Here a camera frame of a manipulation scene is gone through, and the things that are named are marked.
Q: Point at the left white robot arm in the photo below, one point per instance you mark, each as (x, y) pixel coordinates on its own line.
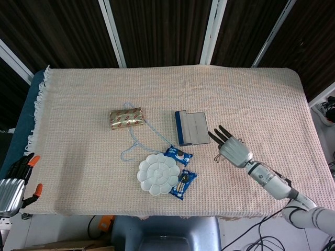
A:
(3, 219)

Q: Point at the brown cardboard box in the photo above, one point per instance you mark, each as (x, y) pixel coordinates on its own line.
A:
(65, 245)

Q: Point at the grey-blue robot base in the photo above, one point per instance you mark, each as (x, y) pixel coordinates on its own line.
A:
(167, 235)

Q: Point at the blue padded table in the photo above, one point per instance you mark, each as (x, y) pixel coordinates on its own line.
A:
(21, 117)

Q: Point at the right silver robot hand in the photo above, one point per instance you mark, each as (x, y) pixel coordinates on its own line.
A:
(235, 151)

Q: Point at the white flower-shaped paint palette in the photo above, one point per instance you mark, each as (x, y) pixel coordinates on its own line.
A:
(158, 173)

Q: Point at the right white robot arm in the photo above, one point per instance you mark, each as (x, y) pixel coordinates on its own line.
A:
(272, 183)

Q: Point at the white sneaker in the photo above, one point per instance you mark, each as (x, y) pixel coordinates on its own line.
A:
(325, 112)

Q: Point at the blue glasses case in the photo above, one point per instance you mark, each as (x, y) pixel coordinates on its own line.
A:
(193, 128)

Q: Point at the beige waffle-weave blanket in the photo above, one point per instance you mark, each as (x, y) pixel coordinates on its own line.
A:
(78, 157)

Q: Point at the blue Oreo packet pink cookie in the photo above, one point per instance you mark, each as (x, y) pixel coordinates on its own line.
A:
(178, 154)

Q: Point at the blue Oreo packet yellow cookies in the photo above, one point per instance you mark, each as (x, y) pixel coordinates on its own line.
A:
(183, 184)

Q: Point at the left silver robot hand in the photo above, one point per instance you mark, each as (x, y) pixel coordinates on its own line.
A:
(10, 193)

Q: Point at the gold red wrapped package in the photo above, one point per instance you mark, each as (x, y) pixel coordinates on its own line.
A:
(125, 119)

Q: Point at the orange tool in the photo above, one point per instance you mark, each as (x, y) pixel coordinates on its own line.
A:
(106, 222)

